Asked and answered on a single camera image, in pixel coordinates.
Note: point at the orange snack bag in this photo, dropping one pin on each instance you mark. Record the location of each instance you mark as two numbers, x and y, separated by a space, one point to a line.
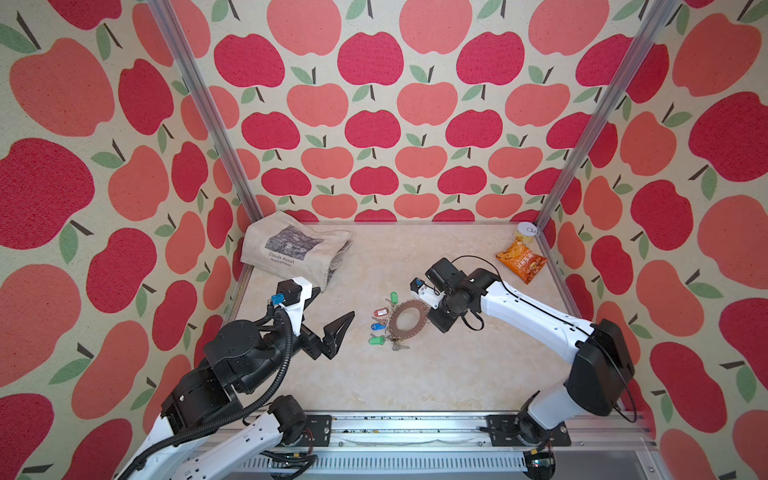
520 259

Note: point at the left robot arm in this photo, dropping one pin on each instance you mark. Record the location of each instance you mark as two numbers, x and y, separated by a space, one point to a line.
227 410

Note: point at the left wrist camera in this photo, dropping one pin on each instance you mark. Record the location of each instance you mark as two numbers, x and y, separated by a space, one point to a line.
290 298

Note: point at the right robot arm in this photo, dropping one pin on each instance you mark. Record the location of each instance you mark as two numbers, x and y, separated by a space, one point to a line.
600 363

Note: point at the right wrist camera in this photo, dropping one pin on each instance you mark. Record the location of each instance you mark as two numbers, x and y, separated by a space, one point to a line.
424 292

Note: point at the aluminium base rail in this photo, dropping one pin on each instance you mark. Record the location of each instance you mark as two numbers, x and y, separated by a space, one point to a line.
473 445

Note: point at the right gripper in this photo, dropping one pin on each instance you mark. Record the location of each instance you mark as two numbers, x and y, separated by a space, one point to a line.
438 323

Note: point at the printed canvas tote bag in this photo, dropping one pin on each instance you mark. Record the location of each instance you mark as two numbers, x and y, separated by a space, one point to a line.
281 245

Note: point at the small yellow white can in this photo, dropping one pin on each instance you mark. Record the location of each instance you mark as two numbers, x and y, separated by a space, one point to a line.
526 232

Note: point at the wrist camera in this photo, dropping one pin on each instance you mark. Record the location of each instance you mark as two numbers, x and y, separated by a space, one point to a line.
290 298
424 292

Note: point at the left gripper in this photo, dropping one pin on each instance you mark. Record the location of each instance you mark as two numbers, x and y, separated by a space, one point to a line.
330 342

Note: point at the left aluminium corner post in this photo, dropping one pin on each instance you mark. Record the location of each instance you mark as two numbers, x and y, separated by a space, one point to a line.
173 33

